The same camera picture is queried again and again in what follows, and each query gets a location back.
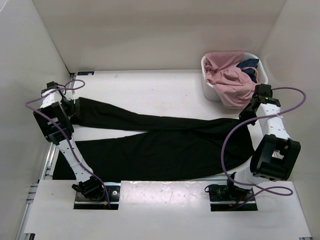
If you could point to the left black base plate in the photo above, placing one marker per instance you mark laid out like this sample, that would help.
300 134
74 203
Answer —
98 202

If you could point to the blue white label sticker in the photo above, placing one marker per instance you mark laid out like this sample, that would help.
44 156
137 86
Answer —
85 73

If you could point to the dark blue garment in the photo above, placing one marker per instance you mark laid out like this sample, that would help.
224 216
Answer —
250 67

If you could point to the black trousers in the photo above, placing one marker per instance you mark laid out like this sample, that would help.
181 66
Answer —
162 147

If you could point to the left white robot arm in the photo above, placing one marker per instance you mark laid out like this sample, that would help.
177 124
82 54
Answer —
53 112

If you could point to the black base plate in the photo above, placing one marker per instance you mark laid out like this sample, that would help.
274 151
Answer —
223 198
98 202

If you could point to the pink garment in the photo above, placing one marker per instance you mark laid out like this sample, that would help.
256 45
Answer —
234 87

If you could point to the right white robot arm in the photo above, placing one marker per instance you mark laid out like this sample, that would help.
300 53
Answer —
276 154

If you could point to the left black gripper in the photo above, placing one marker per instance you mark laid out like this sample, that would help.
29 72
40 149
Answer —
73 110

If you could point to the aluminium frame rail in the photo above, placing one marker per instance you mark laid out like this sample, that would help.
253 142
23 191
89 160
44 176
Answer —
209 178

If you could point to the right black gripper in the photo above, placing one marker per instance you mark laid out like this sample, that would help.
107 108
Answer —
243 116

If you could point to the white plastic basket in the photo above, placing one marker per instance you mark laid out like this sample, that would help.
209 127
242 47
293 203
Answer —
208 89

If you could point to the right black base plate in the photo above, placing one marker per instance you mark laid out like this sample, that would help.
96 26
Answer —
223 198

